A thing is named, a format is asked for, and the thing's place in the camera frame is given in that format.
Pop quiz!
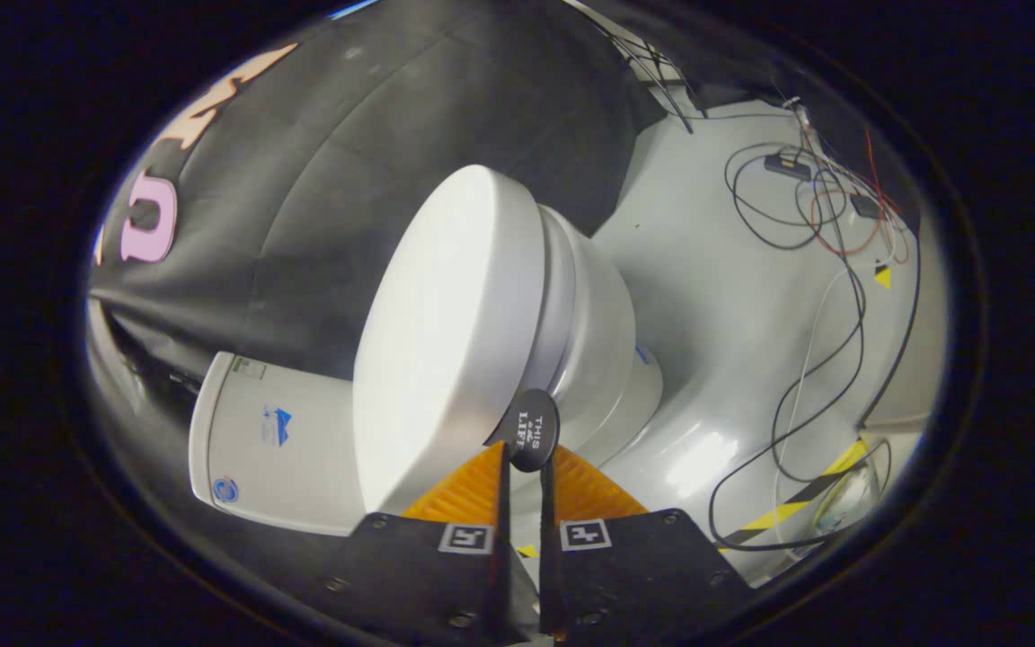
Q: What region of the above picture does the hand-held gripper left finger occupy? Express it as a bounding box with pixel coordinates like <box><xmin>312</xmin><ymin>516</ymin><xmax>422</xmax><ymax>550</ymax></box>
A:
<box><xmin>315</xmin><ymin>440</ymin><xmax>518</xmax><ymax>647</ymax></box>

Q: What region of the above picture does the white toilet bowl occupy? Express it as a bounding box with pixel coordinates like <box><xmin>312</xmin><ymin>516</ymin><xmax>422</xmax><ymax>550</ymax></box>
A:
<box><xmin>544</xmin><ymin>225</ymin><xmax>664</xmax><ymax>468</ymax></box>

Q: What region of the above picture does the red cable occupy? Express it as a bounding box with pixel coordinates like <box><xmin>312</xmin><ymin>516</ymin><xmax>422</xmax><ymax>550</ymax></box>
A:
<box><xmin>809</xmin><ymin>126</ymin><xmax>912</xmax><ymax>266</ymax></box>

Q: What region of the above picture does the yellow black hazard tape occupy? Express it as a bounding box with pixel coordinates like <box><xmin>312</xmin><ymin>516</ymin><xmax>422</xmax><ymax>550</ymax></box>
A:
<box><xmin>720</xmin><ymin>439</ymin><xmax>871</xmax><ymax>551</ymax></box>

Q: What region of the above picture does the black round lid lifter handle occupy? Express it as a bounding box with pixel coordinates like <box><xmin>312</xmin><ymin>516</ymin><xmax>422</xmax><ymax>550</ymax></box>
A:
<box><xmin>489</xmin><ymin>388</ymin><xmax>562</xmax><ymax>473</ymax></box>

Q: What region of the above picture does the black backdrop cloth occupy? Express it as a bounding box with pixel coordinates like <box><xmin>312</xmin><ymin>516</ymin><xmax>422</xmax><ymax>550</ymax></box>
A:
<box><xmin>86</xmin><ymin>0</ymin><xmax>662</xmax><ymax>396</ymax></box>

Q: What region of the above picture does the long black cable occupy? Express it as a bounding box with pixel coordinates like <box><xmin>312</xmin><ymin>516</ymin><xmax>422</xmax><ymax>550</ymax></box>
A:
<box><xmin>708</xmin><ymin>256</ymin><xmax>923</xmax><ymax>551</ymax></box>

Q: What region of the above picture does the white toilet seat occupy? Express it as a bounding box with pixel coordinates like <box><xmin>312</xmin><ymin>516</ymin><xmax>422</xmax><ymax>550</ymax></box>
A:
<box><xmin>517</xmin><ymin>205</ymin><xmax>579</xmax><ymax>396</ymax></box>

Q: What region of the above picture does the white cable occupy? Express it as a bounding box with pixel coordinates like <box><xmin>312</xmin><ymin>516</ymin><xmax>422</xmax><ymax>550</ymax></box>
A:
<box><xmin>774</xmin><ymin>265</ymin><xmax>853</xmax><ymax>522</ymax></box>

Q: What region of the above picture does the black light stand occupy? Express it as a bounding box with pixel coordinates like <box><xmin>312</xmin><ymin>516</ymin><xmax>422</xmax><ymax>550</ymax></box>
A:
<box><xmin>571</xmin><ymin>0</ymin><xmax>707</xmax><ymax>136</ymax></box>

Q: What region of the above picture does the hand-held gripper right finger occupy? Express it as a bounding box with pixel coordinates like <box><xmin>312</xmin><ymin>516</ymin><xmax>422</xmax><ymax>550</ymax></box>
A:
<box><xmin>535</xmin><ymin>447</ymin><xmax>756</xmax><ymax>643</ymax></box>

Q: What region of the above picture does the looped black cable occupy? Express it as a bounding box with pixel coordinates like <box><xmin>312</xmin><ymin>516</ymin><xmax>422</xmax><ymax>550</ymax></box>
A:
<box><xmin>724</xmin><ymin>142</ymin><xmax>842</xmax><ymax>251</ymax></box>

